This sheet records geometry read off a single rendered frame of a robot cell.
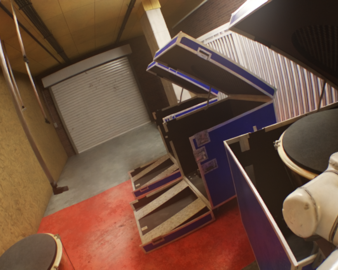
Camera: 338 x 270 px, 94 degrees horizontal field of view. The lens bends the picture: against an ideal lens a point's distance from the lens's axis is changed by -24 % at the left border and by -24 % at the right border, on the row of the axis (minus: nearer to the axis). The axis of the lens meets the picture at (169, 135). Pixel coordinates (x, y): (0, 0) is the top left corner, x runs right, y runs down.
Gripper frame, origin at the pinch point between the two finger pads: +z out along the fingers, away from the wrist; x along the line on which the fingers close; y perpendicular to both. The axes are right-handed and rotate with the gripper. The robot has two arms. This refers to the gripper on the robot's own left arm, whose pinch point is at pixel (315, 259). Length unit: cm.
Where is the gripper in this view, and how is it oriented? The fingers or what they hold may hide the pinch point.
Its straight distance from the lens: 69.3
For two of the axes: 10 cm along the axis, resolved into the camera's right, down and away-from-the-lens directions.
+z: 1.6, 9.4, 3.0
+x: 0.3, -3.1, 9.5
